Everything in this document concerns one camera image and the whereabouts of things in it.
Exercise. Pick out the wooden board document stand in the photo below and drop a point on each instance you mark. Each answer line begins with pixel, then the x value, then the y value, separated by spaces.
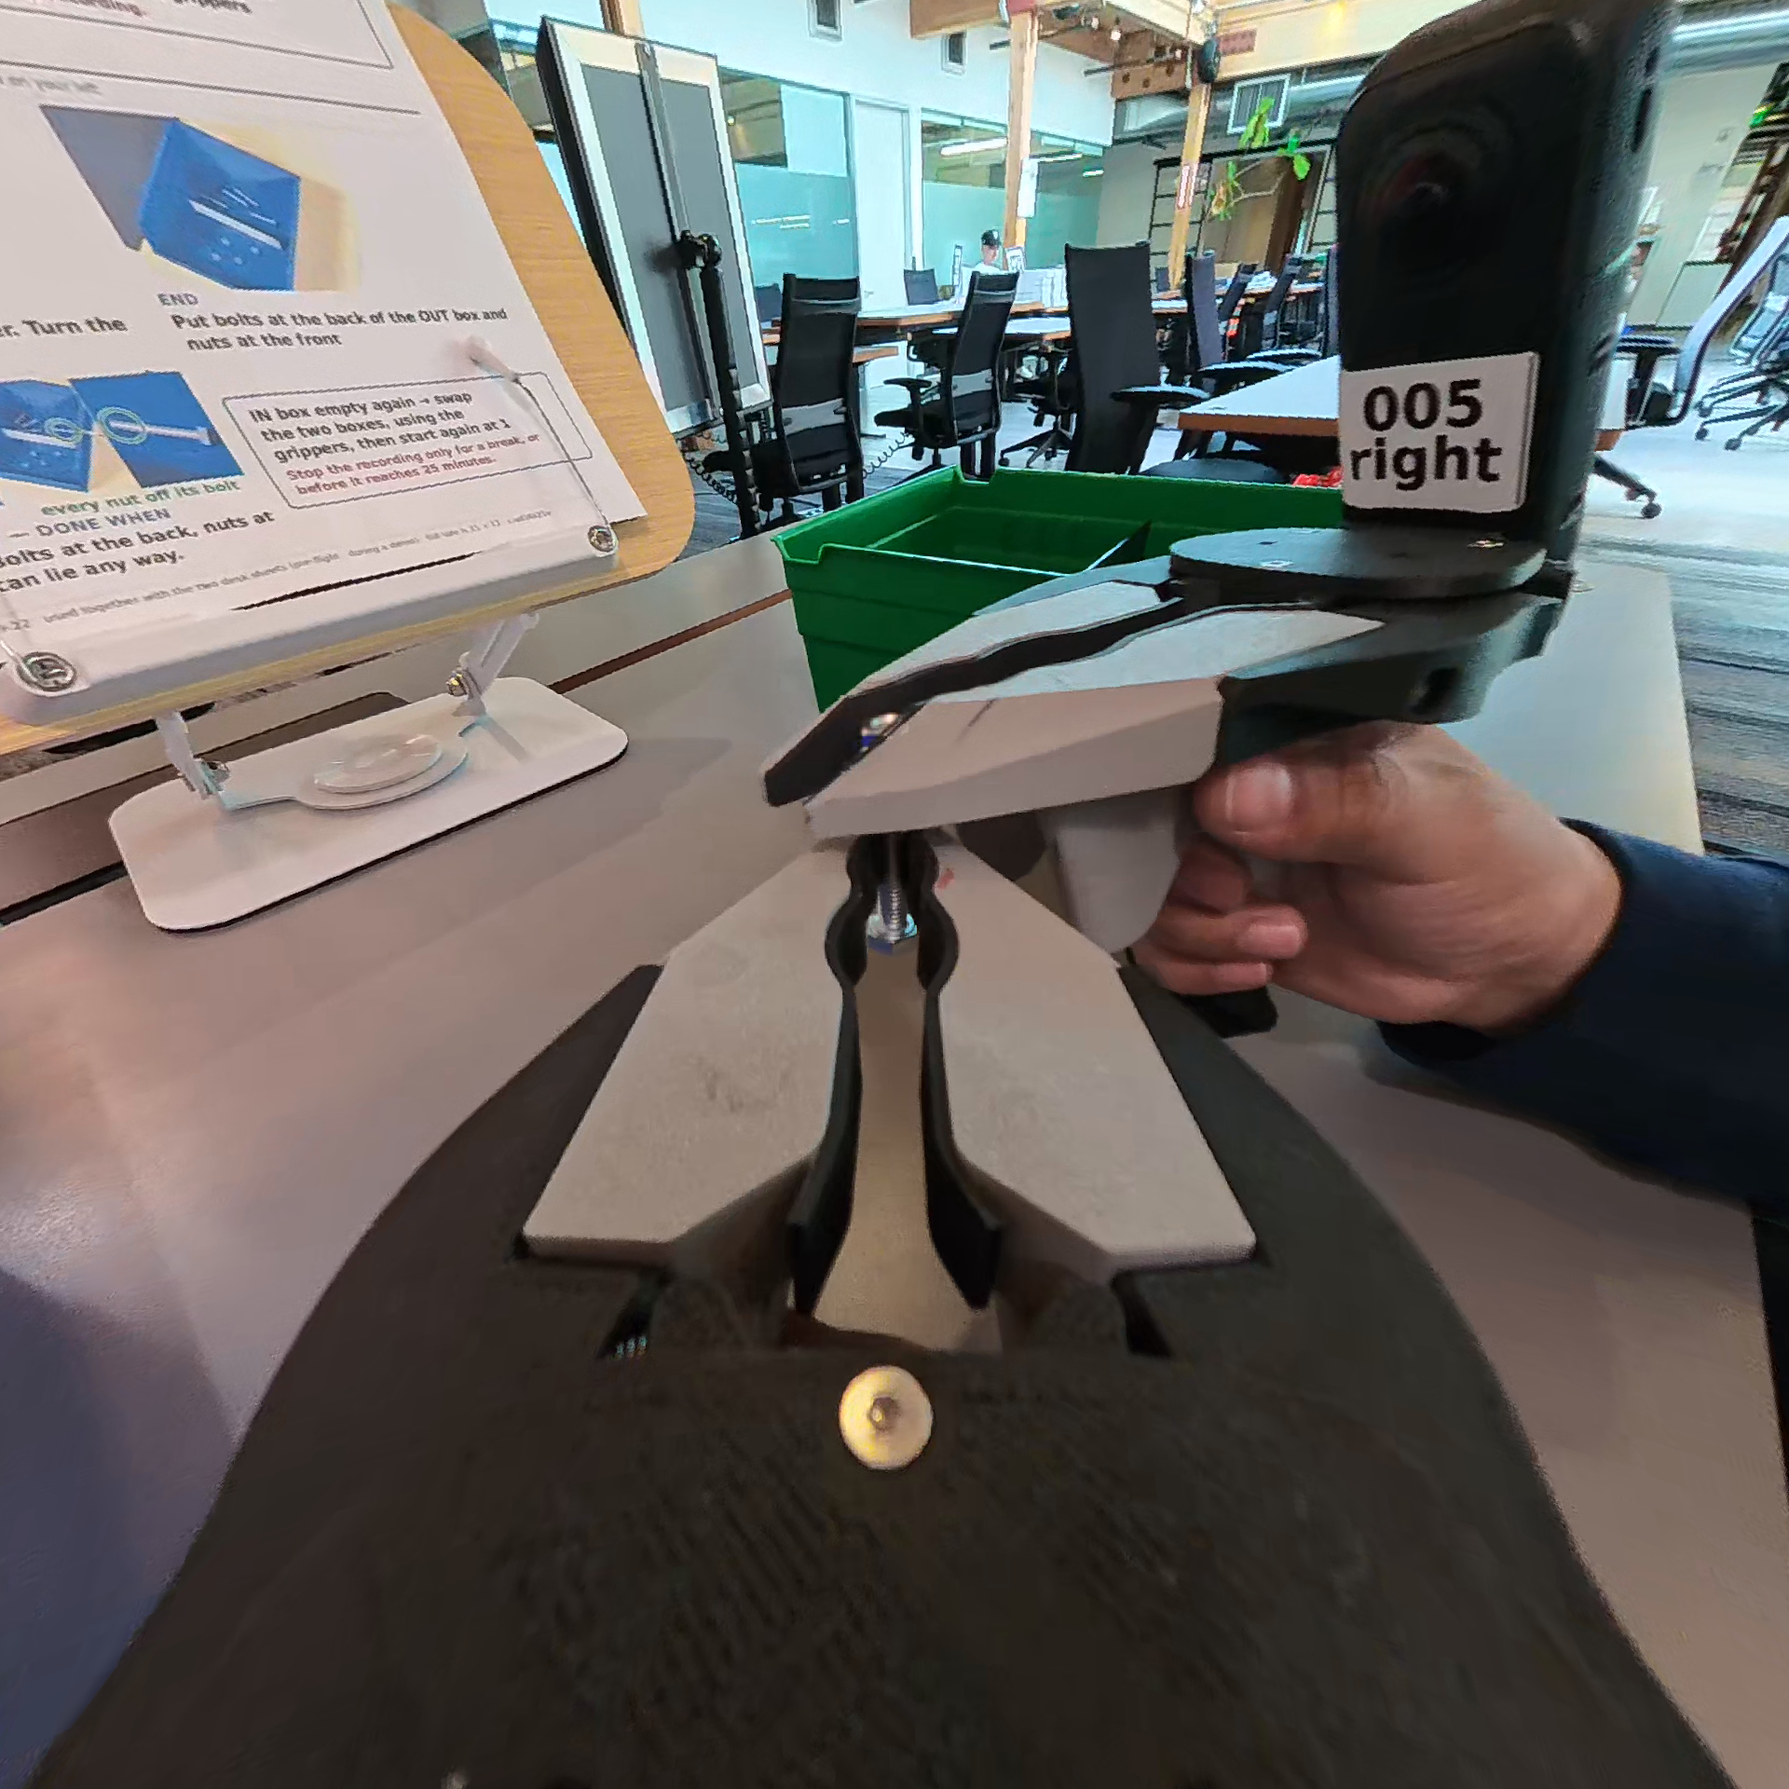
pixel 349 826

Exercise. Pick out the black tripod stand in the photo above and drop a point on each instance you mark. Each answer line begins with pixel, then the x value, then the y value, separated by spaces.
pixel 728 352

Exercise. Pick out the silver metal bolt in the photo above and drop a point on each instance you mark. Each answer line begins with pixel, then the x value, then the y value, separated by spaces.
pixel 896 875

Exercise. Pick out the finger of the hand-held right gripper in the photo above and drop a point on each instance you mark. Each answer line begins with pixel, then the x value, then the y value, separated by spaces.
pixel 978 650
pixel 1061 741

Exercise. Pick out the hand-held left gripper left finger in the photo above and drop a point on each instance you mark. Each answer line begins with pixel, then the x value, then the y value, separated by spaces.
pixel 685 1105

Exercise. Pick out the printed instruction sheet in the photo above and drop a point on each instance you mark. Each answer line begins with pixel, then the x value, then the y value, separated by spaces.
pixel 211 421

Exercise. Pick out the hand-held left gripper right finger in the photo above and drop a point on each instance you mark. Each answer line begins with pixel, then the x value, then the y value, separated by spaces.
pixel 1090 1105

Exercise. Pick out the group of black office chairs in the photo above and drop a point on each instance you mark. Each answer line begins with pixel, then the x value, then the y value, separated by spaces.
pixel 1104 352

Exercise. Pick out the wooden top office desk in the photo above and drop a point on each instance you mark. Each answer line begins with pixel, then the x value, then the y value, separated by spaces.
pixel 1273 405

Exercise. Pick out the person's right hand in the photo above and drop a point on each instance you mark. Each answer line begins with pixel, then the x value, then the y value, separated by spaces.
pixel 1426 880

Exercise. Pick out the white mesh office chair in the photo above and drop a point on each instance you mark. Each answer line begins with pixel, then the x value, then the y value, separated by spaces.
pixel 1733 352

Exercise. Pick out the green plastic bin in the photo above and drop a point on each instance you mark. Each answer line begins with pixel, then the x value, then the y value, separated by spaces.
pixel 950 559

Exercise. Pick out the green hanging plant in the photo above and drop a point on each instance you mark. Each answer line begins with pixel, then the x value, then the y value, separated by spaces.
pixel 1264 152

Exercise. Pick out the grey panel on stand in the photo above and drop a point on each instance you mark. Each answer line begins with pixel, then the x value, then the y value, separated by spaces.
pixel 621 210

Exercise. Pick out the metal hex nut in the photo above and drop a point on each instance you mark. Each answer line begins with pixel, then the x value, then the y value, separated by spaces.
pixel 888 932

